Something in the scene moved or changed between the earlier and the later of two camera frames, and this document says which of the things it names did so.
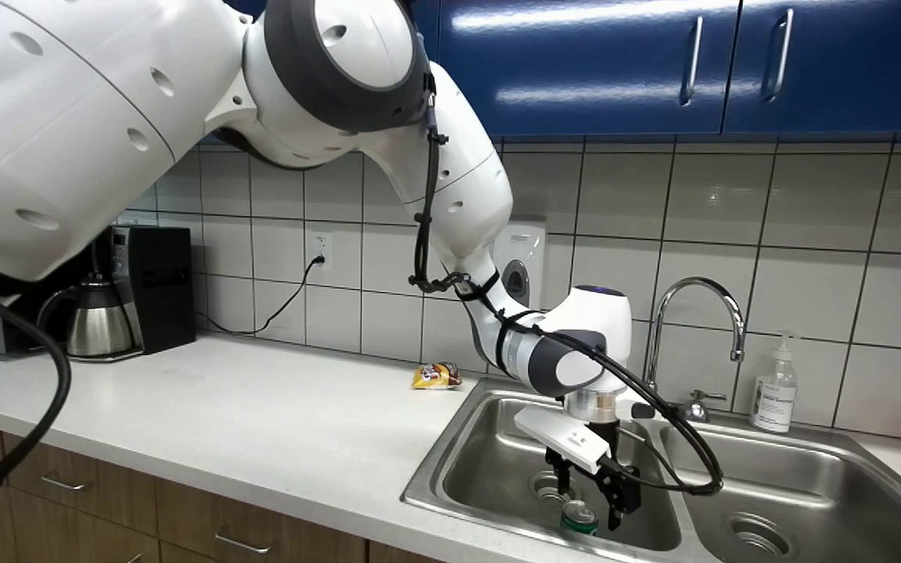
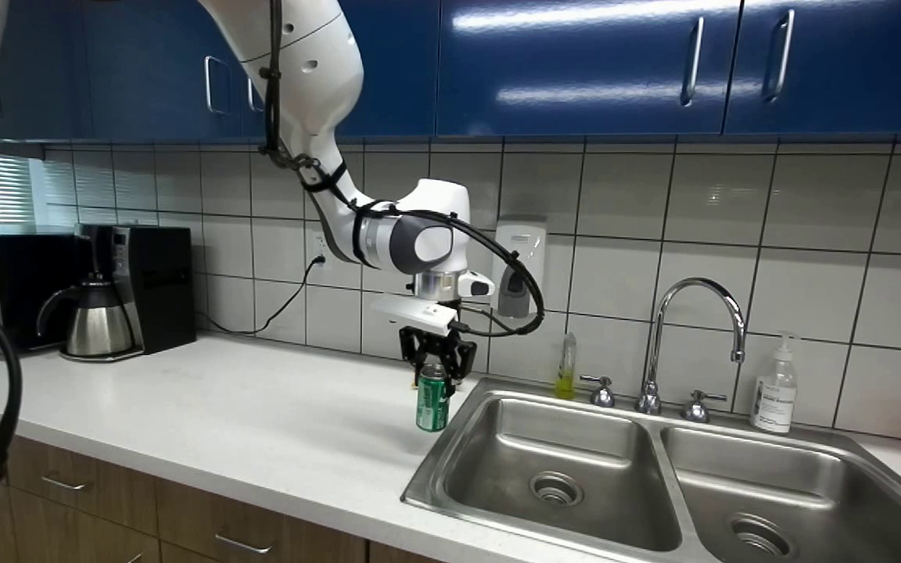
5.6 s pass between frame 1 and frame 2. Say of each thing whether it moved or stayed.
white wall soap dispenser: stayed
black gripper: moved
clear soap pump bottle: stayed
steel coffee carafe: stayed
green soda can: moved
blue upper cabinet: stayed
